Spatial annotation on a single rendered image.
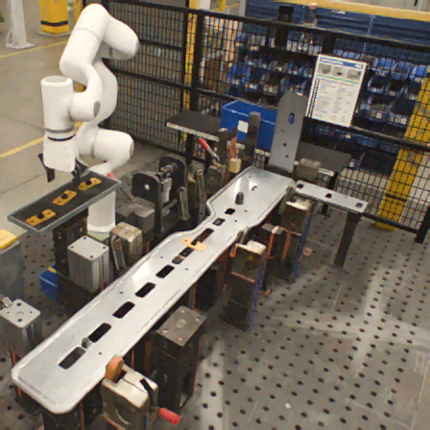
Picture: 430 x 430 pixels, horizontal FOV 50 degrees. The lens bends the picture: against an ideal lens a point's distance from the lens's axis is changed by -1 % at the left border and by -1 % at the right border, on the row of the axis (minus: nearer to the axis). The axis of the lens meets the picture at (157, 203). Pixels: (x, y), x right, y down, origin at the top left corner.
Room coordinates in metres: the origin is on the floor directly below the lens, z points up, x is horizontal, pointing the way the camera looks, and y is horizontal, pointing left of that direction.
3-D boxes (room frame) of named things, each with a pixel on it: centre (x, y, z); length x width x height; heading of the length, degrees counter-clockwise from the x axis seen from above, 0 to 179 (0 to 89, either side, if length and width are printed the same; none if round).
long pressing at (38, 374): (1.22, -0.12, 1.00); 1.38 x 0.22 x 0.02; 147
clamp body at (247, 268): (1.19, -0.31, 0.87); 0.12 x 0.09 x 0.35; 57
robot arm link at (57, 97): (1.23, 0.28, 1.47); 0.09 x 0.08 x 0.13; 79
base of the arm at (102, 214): (1.67, 0.24, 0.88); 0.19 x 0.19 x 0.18
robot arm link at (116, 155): (1.66, 0.20, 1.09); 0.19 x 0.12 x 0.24; 80
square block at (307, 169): (1.79, -0.64, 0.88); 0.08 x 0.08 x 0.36; 57
